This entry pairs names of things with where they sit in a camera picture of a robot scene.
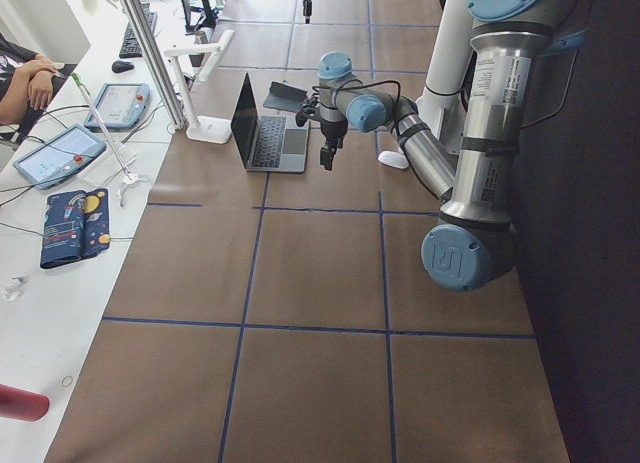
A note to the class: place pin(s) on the aluminium frame post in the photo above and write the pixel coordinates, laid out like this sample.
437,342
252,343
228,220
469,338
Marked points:
154,61

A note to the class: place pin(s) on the far teach pendant tablet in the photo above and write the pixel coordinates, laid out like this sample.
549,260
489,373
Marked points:
121,105

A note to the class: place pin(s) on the clear plastic wrapper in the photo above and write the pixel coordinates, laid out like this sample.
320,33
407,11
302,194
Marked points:
14,288

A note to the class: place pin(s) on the grabber stick with green handle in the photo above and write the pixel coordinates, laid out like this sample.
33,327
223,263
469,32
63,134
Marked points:
130,179

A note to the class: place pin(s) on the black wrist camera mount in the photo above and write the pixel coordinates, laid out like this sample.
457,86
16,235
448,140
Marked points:
307,112

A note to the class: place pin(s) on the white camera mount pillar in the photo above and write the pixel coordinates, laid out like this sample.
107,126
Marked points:
440,105

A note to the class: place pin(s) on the grey laptop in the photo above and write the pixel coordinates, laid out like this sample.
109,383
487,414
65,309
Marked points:
267,143

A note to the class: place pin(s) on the near teach pendant tablet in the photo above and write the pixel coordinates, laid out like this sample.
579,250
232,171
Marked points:
61,157

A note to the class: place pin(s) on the white computer mouse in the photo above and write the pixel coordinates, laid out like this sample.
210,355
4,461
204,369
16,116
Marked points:
393,159

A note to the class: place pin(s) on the teach pendant tablet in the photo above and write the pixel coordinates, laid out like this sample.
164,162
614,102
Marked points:
121,105
61,157

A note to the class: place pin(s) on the seated person's hand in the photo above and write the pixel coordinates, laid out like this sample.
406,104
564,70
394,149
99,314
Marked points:
40,88

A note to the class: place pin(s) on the black desk mouse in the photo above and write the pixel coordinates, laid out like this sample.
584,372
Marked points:
120,66

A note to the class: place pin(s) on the navy space print pouch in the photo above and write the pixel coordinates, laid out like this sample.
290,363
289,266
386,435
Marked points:
76,227

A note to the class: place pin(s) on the black mouse pad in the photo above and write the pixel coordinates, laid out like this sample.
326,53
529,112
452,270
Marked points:
284,97

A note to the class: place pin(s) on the seated person's forearm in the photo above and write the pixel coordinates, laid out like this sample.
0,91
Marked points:
15,101

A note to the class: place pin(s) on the red cylinder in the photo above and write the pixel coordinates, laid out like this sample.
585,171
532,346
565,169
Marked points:
19,404

